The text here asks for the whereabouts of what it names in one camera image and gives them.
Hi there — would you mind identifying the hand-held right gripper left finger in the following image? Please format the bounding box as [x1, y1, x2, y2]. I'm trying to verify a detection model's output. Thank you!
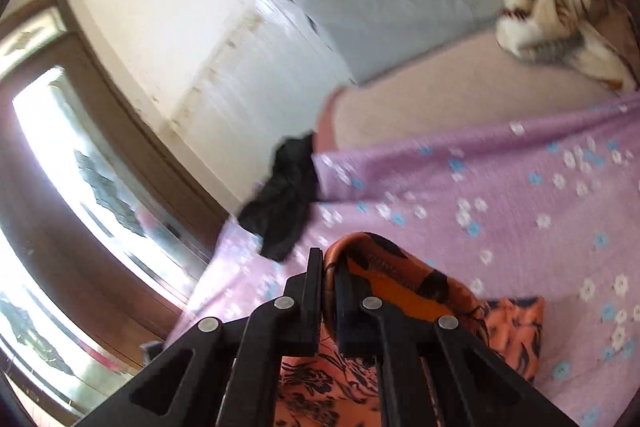
[75, 248, 326, 427]

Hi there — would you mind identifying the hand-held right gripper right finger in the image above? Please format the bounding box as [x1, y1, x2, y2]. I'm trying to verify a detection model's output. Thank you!
[334, 264, 581, 427]

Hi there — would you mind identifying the orange floral cloth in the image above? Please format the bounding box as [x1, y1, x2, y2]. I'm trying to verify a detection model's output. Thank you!
[277, 232, 546, 427]

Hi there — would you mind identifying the black garment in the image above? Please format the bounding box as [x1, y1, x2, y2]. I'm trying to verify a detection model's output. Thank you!
[237, 133, 321, 263]

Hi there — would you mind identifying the purple floral bed sheet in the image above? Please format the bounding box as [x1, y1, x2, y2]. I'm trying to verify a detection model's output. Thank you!
[165, 94, 640, 427]

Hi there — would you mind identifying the wooden balcony door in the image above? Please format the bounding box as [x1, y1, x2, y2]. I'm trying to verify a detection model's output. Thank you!
[0, 0, 231, 408]

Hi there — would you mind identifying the white bedside cabinet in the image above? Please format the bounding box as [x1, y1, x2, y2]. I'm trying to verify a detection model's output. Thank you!
[170, 0, 361, 152]

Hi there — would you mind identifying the pink mattress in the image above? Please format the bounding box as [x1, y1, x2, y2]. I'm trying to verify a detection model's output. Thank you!
[315, 29, 640, 152]

